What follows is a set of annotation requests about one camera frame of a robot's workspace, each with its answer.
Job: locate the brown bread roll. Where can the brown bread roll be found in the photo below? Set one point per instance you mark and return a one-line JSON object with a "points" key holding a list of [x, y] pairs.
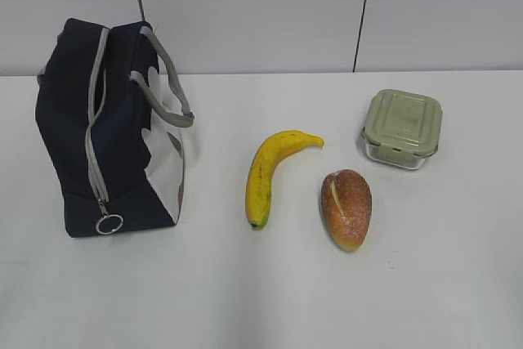
{"points": [[346, 205]]}

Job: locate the yellow banana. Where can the yellow banana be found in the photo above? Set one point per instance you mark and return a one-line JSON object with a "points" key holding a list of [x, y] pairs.
{"points": [[271, 152]]}

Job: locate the glass container green lid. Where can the glass container green lid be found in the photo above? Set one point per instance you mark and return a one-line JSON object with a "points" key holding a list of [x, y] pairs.
{"points": [[402, 129]]}

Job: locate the navy and white lunch bag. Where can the navy and white lunch bag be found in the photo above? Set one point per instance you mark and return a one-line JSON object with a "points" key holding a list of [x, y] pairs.
{"points": [[110, 111]]}

